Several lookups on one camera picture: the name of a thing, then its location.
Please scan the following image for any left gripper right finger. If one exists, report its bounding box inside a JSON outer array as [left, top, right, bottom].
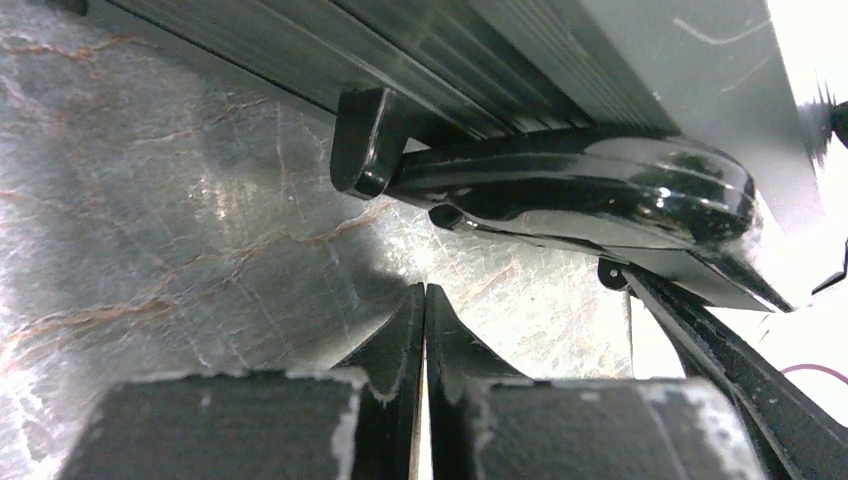
[[425, 284, 767, 479]]

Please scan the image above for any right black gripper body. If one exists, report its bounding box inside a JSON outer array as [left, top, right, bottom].
[[597, 258, 847, 479]]

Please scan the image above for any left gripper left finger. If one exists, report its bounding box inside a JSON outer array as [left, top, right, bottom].
[[60, 284, 425, 479]]

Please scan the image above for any black poker set case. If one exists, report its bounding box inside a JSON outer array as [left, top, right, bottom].
[[65, 1, 846, 312]]

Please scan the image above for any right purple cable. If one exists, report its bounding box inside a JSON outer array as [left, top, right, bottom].
[[781, 362, 848, 387]]

